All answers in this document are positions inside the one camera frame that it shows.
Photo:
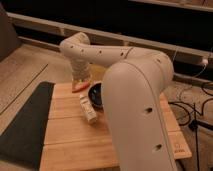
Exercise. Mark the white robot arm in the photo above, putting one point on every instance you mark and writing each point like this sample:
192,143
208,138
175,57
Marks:
130,91

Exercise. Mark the white window frame rail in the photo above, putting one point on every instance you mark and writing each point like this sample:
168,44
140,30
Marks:
178,53

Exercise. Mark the black bowl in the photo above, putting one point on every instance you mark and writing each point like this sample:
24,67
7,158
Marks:
94,95

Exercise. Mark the small white bottle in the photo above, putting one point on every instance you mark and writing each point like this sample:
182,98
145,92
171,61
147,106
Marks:
87,109

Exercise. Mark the grey chair edge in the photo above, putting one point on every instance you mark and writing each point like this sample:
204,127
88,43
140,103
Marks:
9,40

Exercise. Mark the dark green floor mat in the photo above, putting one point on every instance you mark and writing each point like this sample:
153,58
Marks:
22,141

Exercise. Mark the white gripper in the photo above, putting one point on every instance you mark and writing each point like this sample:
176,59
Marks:
80,74

